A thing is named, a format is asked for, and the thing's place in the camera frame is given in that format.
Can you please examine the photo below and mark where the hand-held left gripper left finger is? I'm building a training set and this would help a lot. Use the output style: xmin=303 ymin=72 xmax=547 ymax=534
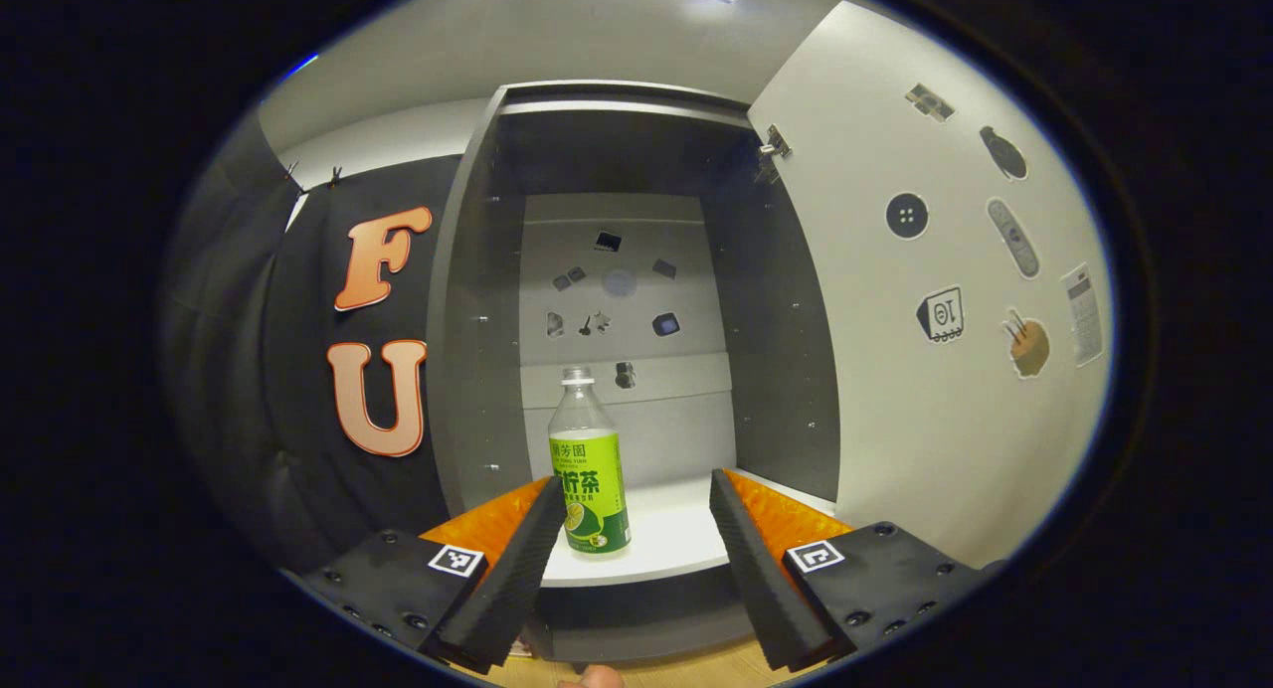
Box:
xmin=295 ymin=475 xmax=570 ymax=677

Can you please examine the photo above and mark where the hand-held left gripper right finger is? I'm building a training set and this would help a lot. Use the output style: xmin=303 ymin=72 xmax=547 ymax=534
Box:
xmin=708 ymin=467 xmax=988 ymax=674

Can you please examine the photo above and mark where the green label drink bottle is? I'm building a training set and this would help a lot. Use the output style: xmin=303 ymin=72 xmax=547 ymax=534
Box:
xmin=548 ymin=367 xmax=634 ymax=559

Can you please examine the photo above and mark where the beige cabinet door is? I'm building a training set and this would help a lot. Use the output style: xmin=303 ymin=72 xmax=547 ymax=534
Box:
xmin=746 ymin=0 xmax=1117 ymax=570

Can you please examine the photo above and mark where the grey cabinet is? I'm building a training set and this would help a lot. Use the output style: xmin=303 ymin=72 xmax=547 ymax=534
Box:
xmin=426 ymin=80 xmax=842 ymax=665

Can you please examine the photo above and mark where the black backdrop cloth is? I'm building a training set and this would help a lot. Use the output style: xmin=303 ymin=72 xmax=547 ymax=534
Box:
xmin=159 ymin=106 xmax=470 ymax=580

